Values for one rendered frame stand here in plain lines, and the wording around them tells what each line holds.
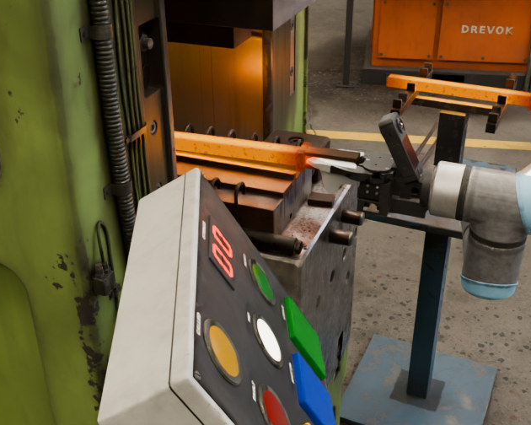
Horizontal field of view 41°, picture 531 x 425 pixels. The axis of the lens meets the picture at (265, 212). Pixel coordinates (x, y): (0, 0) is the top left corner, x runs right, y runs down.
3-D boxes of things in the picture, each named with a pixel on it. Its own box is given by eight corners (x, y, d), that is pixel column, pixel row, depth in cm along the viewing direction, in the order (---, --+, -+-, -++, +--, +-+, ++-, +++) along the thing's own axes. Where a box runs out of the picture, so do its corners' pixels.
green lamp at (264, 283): (282, 289, 81) (282, 257, 79) (267, 312, 78) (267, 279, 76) (256, 283, 82) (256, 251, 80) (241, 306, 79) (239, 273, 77)
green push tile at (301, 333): (318, 336, 88) (289, 295, 85) (327, 378, 81) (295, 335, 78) (306, 342, 88) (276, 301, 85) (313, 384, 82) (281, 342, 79)
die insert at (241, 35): (251, 37, 120) (251, 1, 117) (233, 49, 114) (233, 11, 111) (99, 21, 130) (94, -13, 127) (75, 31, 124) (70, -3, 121)
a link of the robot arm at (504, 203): (533, 250, 110) (546, 193, 105) (451, 234, 114) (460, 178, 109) (537, 222, 118) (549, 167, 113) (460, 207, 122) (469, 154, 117)
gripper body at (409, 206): (351, 211, 120) (424, 224, 116) (355, 164, 116) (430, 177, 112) (363, 190, 126) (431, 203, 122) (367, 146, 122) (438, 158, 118)
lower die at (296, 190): (311, 191, 135) (312, 150, 130) (273, 244, 118) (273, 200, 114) (118, 158, 148) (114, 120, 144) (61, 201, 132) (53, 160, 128)
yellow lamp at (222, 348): (252, 358, 60) (251, 317, 58) (229, 395, 56) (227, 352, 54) (218, 350, 61) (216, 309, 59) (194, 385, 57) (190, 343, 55)
